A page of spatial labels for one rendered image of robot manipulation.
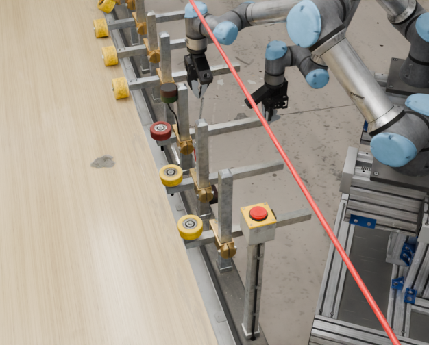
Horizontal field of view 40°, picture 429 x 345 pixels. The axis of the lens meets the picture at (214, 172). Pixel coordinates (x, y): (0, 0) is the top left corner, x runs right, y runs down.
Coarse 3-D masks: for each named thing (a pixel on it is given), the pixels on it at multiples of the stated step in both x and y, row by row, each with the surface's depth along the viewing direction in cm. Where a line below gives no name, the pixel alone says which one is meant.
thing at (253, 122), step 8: (240, 120) 230; (248, 120) 230; (256, 120) 230; (208, 128) 227; (216, 128) 227; (224, 128) 228; (232, 128) 229; (240, 128) 230; (248, 128) 231; (192, 136) 225; (160, 144) 223
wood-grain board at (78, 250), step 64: (0, 0) 298; (64, 0) 297; (0, 64) 253; (64, 64) 253; (0, 128) 221; (64, 128) 221; (128, 128) 221; (0, 192) 196; (64, 192) 195; (128, 192) 195; (0, 256) 176; (64, 256) 176; (128, 256) 175; (0, 320) 159; (64, 320) 159; (128, 320) 159; (192, 320) 159
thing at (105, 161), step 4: (104, 156) 207; (108, 156) 207; (96, 160) 205; (100, 160) 205; (104, 160) 205; (108, 160) 205; (92, 164) 204; (96, 164) 205; (100, 164) 204; (104, 164) 204; (108, 164) 205; (112, 164) 205
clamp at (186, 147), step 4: (176, 124) 227; (176, 128) 225; (176, 132) 224; (176, 136) 223; (176, 140) 224; (180, 140) 220; (184, 140) 220; (188, 140) 220; (192, 140) 220; (180, 144) 220; (184, 144) 218; (188, 144) 219; (192, 144) 220; (180, 148) 219; (184, 148) 219; (188, 148) 219; (192, 148) 220; (180, 152) 222; (184, 152) 220; (188, 152) 221
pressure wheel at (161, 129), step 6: (156, 126) 221; (162, 126) 221; (168, 126) 220; (150, 132) 220; (156, 132) 218; (162, 132) 218; (168, 132) 218; (156, 138) 219; (162, 138) 219; (168, 138) 220; (162, 150) 227
